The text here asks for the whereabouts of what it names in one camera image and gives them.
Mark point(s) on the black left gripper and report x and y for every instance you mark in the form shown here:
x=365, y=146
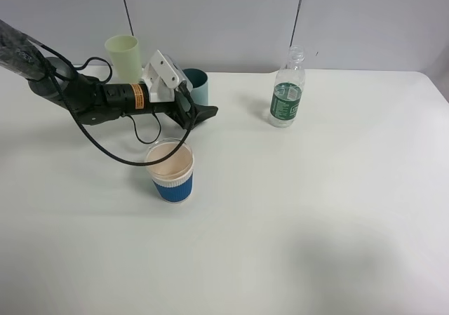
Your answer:
x=108, y=102

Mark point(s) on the teal plastic cup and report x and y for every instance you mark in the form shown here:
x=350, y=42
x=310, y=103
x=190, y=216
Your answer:
x=199, y=81

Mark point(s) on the clear bottle green label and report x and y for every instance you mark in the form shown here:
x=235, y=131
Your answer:
x=288, y=87

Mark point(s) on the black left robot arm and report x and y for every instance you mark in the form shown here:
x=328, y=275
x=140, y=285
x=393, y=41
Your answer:
x=52, y=78

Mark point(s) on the blue sleeved glass cup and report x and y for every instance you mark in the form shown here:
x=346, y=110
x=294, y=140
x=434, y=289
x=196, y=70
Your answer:
x=173, y=178

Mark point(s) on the light green plastic cup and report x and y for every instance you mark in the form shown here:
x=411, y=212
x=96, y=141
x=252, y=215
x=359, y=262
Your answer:
x=124, y=53

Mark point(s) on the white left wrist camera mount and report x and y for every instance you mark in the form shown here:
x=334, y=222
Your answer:
x=164, y=78

